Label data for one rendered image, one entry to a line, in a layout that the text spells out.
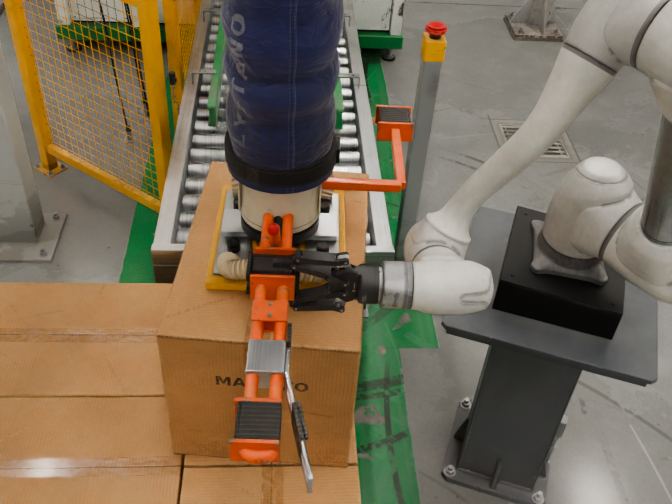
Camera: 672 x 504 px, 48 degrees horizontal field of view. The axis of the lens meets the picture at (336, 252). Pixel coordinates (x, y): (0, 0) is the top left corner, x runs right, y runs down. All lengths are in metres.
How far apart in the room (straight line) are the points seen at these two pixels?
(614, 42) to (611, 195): 0.53
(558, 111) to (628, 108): 3.20
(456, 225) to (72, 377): 1.04
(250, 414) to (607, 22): 0.82
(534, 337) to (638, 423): 1.01
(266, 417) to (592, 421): 1.73
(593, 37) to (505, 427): 1.28
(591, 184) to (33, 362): 1.41
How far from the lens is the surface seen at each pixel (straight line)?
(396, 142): 1.79
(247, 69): 1.38
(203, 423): 1.72
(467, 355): 2.81
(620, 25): 1.30
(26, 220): 3.19
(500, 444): 2.35
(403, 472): 2.47
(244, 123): 1.45
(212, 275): 1.59
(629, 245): 1.70
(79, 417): 1.94
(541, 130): 1.35
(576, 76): 1.33
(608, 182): 1.77
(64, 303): 2.21
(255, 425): 1.18
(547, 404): 2.18
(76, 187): 3.55
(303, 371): 1.54
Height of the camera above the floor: 2.06
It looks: 41 degrees down
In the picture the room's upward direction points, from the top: 4 degrees clockwise
